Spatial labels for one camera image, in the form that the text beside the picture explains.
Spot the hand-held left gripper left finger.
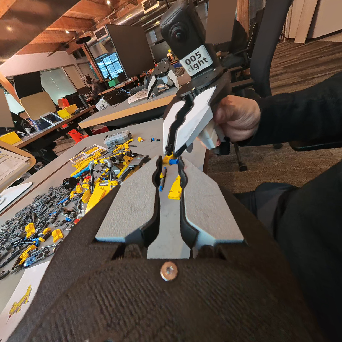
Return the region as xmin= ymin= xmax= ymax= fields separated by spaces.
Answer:
xmin=95 ymin=155 xmax=163 ymax=247

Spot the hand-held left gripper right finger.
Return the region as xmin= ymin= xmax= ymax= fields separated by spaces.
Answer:
xmin=178 ymin=156 xmax=245 ymax=249

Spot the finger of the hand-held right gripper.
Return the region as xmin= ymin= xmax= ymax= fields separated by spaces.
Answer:
xmin=162 ymin=100 xmax=188 ymax=153
xmin=174 ymin=87 xmax=217 ymax=157

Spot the yellow rectangular building panel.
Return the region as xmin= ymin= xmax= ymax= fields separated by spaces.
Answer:
xmin=168 ymin=175 xmax=183 ymax=200

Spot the person's right forearm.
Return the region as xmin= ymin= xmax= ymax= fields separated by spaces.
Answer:
xmin=238 ymin=72 xmax=342 ymax=147

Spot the grey background desk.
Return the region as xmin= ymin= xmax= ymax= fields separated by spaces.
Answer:
xmin=79 ymin=87 xmax=182 ymax=129

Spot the person's right hand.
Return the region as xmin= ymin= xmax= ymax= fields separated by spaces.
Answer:
xmin=214 ymin=95 xmax=261 ymax=142

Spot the computer monitor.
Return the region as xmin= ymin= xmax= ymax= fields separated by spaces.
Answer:
xmin=151 ymin=41 xmax=171 ymax=63

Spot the yellow grey toy vehicle model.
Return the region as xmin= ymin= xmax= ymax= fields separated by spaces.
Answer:
xmin=63 ymin=154 xmax=150 ymax=214

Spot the unused hand-held gripper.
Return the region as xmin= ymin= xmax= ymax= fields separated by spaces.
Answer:
xmin=147 ymin=60 xmax=180 ymax=100

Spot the yellow crossed beam assembly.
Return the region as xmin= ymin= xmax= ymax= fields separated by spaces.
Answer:
xmin=112 ymin=138 xmax=134 ymax=154

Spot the grey box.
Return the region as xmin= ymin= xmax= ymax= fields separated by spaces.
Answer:
xmin=104 ymin=130 xmax=133 ymax=147

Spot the black partition panel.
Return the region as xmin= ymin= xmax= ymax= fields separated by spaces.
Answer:
xmin=105 ymin=24 xmax=155 ymax=79

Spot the yellow striped leaflet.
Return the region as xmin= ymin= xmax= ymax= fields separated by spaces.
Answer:
xmin=70 ymin=144 xmax=107 ymax=165

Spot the orange bag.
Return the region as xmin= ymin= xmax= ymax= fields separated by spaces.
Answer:
xmin=68 ymin=129 xmax=89 ymax=145

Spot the pile of small building pieces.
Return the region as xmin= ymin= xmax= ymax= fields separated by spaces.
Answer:
xmin=0 ymin=184 xmax=86 ymax=278

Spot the yellow storage box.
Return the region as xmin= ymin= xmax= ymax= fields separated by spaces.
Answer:
xmin=57 ymin=105 xmax=78 ymax=118
xmin=0 ymin=132 xmax=21 ymax=145

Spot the long wooden background table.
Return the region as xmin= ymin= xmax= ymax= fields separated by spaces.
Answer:
xmin=13 ymin=105 xmax=96 ymax=149

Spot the white flat tablet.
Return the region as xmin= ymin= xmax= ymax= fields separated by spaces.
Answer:
xmin=0 ymin=182 xmax=33 ymax=212

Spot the wooden tray with papers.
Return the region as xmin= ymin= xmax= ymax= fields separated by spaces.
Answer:
xmin=0 ymin=142 xmax=36 ymax=191

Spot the instruction booklet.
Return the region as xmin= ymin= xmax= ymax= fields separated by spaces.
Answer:
xmin=0 ymin=260 xmax=51 ymax=340

